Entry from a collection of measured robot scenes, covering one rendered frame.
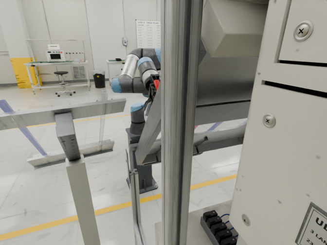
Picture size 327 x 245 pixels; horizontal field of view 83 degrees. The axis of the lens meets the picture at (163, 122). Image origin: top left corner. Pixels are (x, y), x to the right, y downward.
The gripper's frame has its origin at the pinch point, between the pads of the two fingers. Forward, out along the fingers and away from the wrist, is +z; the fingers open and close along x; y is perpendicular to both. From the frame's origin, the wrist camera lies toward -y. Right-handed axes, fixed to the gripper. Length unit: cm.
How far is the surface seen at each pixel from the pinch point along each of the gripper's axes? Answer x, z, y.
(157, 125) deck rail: -9.7, 14.1, 17.7
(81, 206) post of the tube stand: -34.2, 16.1, -23.8
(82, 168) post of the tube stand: -31.1, 7.9, -10.3
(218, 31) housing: -7.7, 20.7, 44.1
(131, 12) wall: 118, -653, -217
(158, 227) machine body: -9.0, 31.3, -18.0
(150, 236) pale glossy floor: -2, 25, -93
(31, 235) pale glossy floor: -79, 2, -106
